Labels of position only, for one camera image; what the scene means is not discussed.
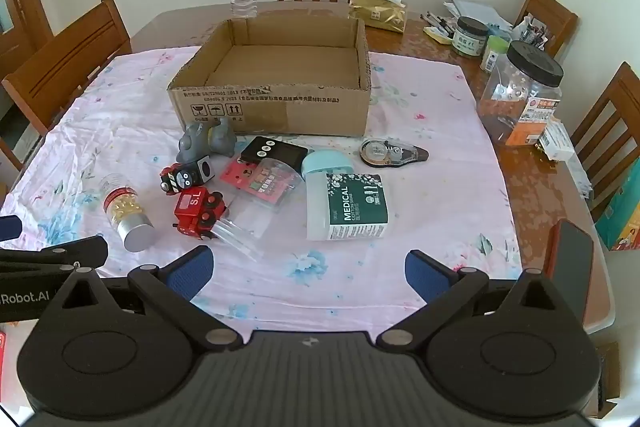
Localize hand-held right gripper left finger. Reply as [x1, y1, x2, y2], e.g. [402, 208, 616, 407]
[60, 246, 246, 353]

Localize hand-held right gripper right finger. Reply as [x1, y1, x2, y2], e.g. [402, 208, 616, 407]
[375, 249, 566, 350]

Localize red toy train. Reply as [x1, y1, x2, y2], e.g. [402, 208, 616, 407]
[172, 186, 228, 242]

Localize clear plastic cup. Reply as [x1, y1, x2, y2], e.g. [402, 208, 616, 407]
[210, 202, 273, 260]
[257, 158, 306, 208]

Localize pill bottle with silver cap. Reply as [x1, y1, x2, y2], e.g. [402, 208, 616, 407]
[100, 173, 156, 253]

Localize red round toy piece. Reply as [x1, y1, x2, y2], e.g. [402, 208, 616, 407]
[160, 157, 216, 196]

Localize white plastic bottle green label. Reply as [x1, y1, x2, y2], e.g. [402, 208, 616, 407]
[306, 172, 391, 242]

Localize correction tape dispenser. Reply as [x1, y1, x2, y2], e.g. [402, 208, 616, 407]
[360, 138, 430, 168]

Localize grey cat toy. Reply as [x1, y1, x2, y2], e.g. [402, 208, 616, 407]
[178, 117, 236, 165]

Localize black device with round buttons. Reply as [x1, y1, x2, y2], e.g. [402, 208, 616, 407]
[239, 136, 309, 168]

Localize teal rounded case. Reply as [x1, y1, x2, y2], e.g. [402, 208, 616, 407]
[301, 150, 353, 182]

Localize pink floral tablecloth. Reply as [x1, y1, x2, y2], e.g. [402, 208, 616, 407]
[0, 47, 523, 348]

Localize red card packet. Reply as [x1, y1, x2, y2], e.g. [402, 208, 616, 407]
[220, 158, 296, 208]

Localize phone in red case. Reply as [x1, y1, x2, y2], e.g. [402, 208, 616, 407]
[545, 219, 596, 303]

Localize wooden dining chair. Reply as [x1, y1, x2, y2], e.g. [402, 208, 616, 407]
[1, 0, 133, 135]
[570, 62, 640, 208]
[515, 0, 579, 58]

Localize small white boxes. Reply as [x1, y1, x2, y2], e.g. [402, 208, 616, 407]
[537, 117, 576, 160]

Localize large clear jar black lid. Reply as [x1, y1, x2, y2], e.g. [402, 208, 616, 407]
[477, 41, 564, 148]

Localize colourful cardboard box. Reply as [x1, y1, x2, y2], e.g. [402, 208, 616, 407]
[595, 187, 640, 250]

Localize small bottle with green lid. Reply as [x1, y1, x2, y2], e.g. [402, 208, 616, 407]
[480, 36, 512, 72]

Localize small jar with black lid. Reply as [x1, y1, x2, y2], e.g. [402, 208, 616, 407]
[452, 17, 490, 58]

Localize bundle of black pens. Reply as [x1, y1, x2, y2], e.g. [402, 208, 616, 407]
[421, 12, 458, 32]

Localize pen holder with pens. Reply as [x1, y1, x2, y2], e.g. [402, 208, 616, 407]
[515, 17, 551, 52]

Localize gold tissue pack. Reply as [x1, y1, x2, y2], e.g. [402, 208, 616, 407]
[348, 0, 408, 34]

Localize stack of white papers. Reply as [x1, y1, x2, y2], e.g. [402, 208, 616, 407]
[442, 0, 513, 30]

